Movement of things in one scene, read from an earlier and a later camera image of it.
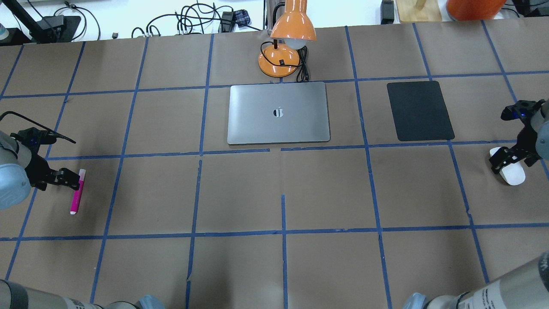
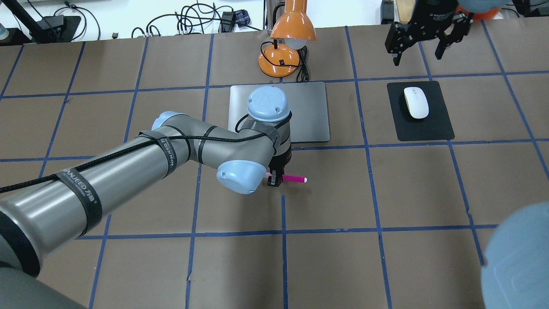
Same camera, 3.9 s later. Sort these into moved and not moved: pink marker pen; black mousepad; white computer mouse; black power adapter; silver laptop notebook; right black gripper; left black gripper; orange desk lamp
Moved: white computer mouse; right black gripper; left black gripper; pink marker pen
Not moved: orange desk lamp; black mousepad; black power adapter; silver laptop notebook
